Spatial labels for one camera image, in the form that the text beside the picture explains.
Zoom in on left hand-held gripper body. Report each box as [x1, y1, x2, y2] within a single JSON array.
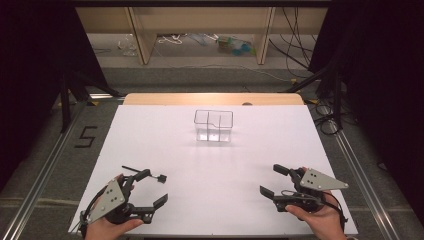
[[87, 174, 156, 225]]

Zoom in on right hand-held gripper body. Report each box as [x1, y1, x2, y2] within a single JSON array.
[[273, 167, 350, 214]]

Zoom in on thin black brush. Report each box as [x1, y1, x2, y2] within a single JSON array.
[[121, 165, 168, 184]]

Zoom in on clear plastic organizer box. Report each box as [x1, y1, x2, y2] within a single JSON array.
[[193, 109, 234, 144]]

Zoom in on person's left hand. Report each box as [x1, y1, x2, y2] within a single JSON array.
[[84, 218, 145, 240]]

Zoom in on person's right hand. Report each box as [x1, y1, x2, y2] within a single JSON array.
[[285, 191, 348, 240]]

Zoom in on black metal stand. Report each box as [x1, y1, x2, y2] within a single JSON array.
[[283, 63, 344, 129], [59, 69, 121, 134]]

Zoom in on clear plastic bottle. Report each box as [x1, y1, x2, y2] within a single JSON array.
[[117, 34, 138, 57]]

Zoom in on black curtain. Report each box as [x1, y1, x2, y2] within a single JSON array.
[[0, 0, 108, 191], [308, 0, 424, 218]]

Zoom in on colourful plastic bundle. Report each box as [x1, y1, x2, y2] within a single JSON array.
[[216, 34, 256, 57]]

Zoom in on beige wooden shelf unit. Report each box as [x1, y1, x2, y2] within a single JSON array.
[[75, 6, 329, 66]]

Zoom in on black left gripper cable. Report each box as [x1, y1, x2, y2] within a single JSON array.
[[78, 186, 103, 239]]

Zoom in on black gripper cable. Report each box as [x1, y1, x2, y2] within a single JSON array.
[[324, 191, 349, 233], [78, 186, 103, 239]]

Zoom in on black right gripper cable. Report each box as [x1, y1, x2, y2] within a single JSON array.
[[324, 191, 349, 233]]

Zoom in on aluminium floor rail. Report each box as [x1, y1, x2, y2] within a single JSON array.
[[319, 106, 401, 240], [0, 99, 88, 240]]

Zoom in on black floor cables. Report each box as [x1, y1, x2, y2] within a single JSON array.
[[308, 99, 348, 136]]

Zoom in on white cord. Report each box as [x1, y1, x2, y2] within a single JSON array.
[[157, 33, 188, 45]]

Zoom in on hanging black cables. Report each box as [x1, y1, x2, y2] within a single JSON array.
[[268, 7, 318, 69]]

